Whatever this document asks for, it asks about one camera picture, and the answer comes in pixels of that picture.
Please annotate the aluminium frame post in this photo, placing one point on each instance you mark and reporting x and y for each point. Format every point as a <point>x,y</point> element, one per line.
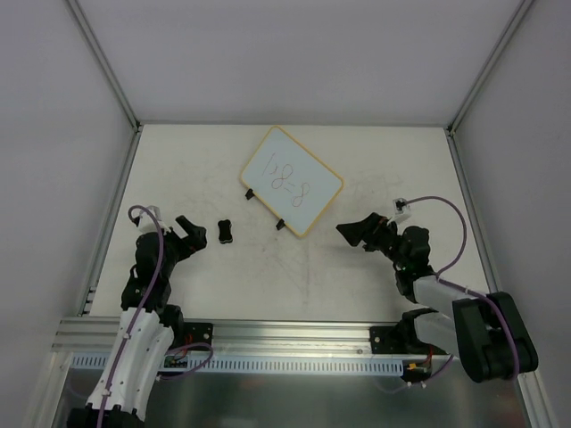
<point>87,32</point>
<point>501,44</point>

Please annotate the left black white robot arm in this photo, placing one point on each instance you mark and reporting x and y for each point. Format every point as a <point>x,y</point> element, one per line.
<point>150,327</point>

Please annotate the left aluminium frame post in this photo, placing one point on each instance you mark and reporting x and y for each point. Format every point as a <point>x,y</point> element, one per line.
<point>87,32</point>

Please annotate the aluminium mounting rail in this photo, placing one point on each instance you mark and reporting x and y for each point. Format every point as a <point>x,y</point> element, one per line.
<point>292,339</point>

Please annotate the black whiteboard eraser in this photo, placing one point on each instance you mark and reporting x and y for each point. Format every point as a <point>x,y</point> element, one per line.
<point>225,231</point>

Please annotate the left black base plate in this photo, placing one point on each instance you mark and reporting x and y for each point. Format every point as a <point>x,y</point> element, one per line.
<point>199,333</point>

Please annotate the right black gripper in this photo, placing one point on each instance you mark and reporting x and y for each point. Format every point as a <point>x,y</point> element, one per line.
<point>375,233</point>

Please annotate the white whiteboard yellow frame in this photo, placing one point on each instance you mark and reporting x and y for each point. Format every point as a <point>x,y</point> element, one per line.
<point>291,181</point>

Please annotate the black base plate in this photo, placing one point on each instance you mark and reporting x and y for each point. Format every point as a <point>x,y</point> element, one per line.
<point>383,341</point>
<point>199,333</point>

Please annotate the right aluminium frame post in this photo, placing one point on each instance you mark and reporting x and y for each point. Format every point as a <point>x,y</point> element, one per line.
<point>501,44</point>

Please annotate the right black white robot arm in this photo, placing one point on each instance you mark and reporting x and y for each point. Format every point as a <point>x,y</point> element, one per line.
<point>484,331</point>

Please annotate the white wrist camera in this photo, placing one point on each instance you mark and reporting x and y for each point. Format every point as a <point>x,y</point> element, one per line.
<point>144,222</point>
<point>402,211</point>

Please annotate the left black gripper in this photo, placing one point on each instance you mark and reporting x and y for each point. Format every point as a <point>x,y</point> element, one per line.
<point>179,239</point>

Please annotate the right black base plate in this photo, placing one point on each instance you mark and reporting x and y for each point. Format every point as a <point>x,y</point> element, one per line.
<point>383,341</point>

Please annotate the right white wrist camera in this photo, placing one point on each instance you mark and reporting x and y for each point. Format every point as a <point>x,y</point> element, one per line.
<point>402,211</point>

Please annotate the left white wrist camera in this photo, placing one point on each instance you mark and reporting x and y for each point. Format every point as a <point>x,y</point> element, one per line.
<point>144,222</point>

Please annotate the white slotted cable duct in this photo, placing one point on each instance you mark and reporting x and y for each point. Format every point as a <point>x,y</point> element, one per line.
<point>227,364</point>

